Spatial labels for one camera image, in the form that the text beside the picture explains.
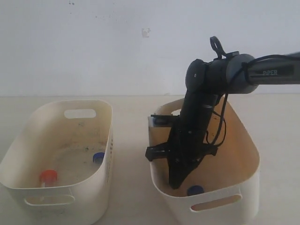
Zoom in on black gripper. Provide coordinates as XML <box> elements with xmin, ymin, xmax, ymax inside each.
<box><xmin>145</xmin><ymin>117</ymin><xmax>217</xmax><ymax>189</ymax></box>

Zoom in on cream plastic bin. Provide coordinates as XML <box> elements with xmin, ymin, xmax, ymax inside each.
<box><xmin>150</xmin><ymin>104</ymin><xmax>260</xmax><ymax>225</ymax></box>
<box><xmin>0</xmin><ymin>100</ymin><xmax>113</xmax><ymax>225</ymax></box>

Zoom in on blue-capped clear tube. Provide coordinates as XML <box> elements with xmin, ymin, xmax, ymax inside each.
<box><xmin>92</xmin><ymin>152</ymin><xmax>105</xmax><ymax>165</ymax></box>

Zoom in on orange-capped clear tube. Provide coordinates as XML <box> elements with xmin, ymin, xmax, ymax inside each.
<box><xmin>39</xmin><ymin>170</ymin><xmax>58</xmax><ymax>188</ymax></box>

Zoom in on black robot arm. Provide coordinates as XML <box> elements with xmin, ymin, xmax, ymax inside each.
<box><xmin>145</xmin><ymin>52</ymin><xmax>300</xmax><ymax>189</ymax></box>

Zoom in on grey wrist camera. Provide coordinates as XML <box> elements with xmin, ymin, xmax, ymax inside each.
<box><xmin>148</xmin><ymin>114</ymin><xmax>178</xmax><ymax>128</ymax></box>

